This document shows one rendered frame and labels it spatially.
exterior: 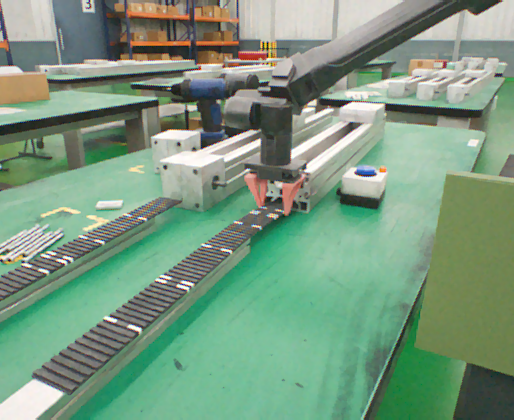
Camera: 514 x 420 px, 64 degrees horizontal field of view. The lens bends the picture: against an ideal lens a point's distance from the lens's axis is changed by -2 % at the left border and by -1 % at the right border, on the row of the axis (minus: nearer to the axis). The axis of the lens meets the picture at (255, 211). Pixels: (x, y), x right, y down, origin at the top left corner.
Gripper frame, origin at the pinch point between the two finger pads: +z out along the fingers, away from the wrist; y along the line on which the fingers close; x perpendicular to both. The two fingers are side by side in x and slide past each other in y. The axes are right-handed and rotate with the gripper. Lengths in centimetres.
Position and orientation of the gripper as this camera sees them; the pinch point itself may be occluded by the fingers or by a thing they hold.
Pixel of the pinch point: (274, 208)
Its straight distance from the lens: 80.3
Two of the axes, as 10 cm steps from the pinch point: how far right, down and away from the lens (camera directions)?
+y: -9.0, -1.8, 4.1
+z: -0.1, 9.3, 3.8
